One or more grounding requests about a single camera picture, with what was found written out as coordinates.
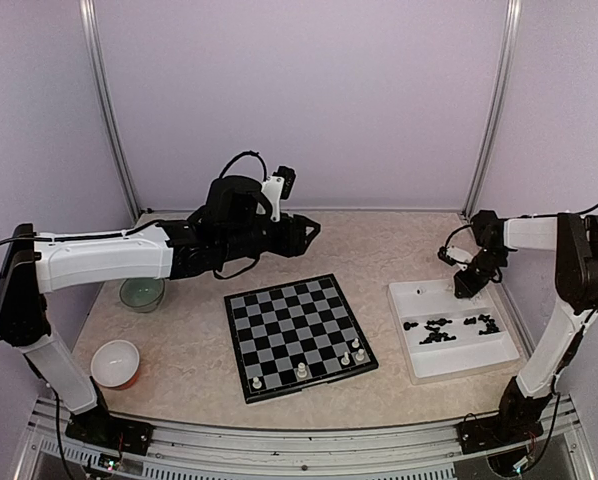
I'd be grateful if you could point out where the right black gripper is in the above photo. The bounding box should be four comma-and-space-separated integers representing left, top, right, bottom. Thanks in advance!
454, 248, 509, 298

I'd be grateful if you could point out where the white chess queen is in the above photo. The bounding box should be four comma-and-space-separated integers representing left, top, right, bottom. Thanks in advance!
296, 362, 308, 379

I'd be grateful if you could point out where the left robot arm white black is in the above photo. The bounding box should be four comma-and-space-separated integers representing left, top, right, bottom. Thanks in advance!
0, 174, 321, 445

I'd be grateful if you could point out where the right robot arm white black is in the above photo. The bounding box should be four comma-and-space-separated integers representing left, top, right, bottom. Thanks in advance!
438, 210, 598, 453

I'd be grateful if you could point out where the black chess pieces right cluster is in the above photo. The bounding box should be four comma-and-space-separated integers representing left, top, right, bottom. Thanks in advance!
463, 314, 500, 336

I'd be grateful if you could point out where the black chess pieces cluster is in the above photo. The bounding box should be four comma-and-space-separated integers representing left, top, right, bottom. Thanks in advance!
463, 314, 500, 336
419, 317, 457, 345

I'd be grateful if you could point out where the black grey chess board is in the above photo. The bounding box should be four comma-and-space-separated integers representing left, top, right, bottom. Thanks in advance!
224, 273, 379, 404

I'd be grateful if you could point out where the white plastic tray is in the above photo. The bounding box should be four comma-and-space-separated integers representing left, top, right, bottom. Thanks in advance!
387, 280, 520, 384

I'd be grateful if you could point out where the green glass bowl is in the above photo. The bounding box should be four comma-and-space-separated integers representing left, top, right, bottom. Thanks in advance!
119, 278, 165, 313

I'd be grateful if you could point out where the white orange bowl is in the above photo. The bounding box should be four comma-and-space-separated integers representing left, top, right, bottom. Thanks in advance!
90, 340, 140, 390

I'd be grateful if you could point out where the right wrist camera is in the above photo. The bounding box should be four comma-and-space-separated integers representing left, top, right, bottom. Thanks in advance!
437, 246, 473, 271

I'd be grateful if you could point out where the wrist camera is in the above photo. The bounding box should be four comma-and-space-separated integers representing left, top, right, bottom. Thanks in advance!
258, 166, 296, 222
437, 246, 473, 271

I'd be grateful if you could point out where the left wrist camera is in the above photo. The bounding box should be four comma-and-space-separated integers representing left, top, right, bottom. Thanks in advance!
258, 166, 296, 222

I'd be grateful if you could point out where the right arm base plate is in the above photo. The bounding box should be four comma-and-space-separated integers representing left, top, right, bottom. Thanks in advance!
456, 415, 544, 455

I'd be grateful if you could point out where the right aluminium frame post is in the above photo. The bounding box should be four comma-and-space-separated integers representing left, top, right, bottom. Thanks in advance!
462, 0, 523, 219

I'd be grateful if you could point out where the aluminium frame post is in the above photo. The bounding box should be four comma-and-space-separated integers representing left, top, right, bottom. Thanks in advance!
79, 0, 142, 221
462, 0, 523, 219

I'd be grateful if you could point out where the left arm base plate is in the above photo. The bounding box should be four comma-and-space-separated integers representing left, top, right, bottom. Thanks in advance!
66, 410, 154, 456

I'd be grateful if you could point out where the left aluminium frame post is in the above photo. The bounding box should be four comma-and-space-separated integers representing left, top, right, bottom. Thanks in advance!
79, 0, 142, 221

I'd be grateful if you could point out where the aluminium front rail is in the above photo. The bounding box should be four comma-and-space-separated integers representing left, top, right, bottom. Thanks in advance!
6, 397, 598, 479

